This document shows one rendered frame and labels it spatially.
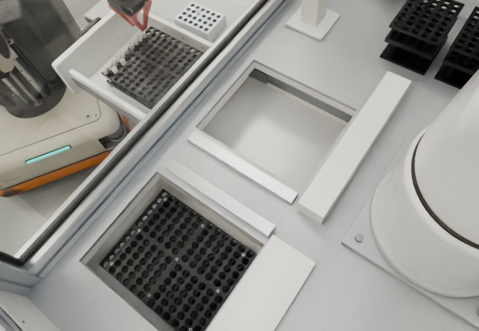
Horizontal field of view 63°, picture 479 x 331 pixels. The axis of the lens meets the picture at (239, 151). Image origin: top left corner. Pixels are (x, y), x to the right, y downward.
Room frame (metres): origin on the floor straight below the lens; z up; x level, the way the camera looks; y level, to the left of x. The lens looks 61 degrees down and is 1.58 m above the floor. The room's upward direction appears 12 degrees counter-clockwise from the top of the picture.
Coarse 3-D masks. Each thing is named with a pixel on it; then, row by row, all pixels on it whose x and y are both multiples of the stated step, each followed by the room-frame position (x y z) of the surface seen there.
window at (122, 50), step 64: (0, 0) 0.37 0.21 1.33; (64, 0) 0.41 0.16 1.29; (128, 0) 0.46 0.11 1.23; (192, 0) 0.54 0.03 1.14; (256, 0) 0.66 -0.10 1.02; (0, 64) 0.34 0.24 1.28; (64, 64) 0.38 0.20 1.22; (128, 64) 0.43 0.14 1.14; (192, 64) 0.51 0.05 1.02; (0, 128) 0.30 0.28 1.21; (64, 128) 0.34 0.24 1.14; (128, 128) 0.39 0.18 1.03; (0, 192) 0.26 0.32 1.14; (64, 192) 0.29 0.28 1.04
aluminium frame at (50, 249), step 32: (288, 0) 0.71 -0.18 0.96; (256, 32) 0.62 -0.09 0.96; (224, 64) 0.54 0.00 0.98; (192, 96) 0.47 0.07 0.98; (160, 128) 0.41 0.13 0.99; (128, 160) 0.36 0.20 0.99; (96, 192) 0.31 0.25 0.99; (64, 224) 0.26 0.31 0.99; (0, 256) 0.21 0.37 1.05; (32, 256) 0.22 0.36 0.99; (0, 288) 0.17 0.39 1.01; (0, 320) 0.11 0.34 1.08
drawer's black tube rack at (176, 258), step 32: (160, 224) 0.26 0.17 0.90; (192, 224) 0.25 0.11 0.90; (128, 256) 0.21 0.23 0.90; (160, 256) 0.21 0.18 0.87; (192, 256) 0.19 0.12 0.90; (224, 256) 0.19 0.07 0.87; (128, 288) 0.16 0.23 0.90; (160, 288) 0.15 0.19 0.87; (192, 288) 0.14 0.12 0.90; (224, 288) 0.13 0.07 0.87; (192, 320) 0.09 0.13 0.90
